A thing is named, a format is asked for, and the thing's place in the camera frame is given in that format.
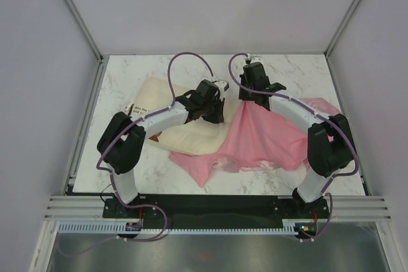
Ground cream pillow with bear print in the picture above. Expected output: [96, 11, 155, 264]
[125, 76, 240, 155]

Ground pink satin pillowcase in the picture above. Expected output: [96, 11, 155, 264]
[168, 97, 340, 189]

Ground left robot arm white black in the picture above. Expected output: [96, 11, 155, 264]
[96, 80, 229, 217]

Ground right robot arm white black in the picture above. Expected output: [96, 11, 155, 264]
[239, 59, 356, 218]

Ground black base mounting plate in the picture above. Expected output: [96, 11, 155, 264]
[101, 192, 331, 230]

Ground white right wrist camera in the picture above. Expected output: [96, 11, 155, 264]
[245, 55, 261, 64]

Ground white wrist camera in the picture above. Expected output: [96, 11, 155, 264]
[245, 55, 261, 64]
[212, 80, 230, 92]

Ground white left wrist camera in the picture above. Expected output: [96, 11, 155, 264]
[212, 80, 230, 92]

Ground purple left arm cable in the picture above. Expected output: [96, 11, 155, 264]
[95, 52, 221, 209]

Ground white slotted cable duct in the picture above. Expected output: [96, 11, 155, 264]
[58, 219, 303, 234]

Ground right aluminium frame post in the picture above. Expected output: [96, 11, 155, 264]
[323, 0, 383, 57]

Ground aluminium frame post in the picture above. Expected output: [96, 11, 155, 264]
[323, 0, 383, 57]
[43, 0, 105, 62]

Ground aluminium front rail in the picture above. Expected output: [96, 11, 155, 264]
[45, 196, 391, 222]

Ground left aluminium frame post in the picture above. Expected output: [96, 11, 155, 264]
[43, 0, 105, 62]

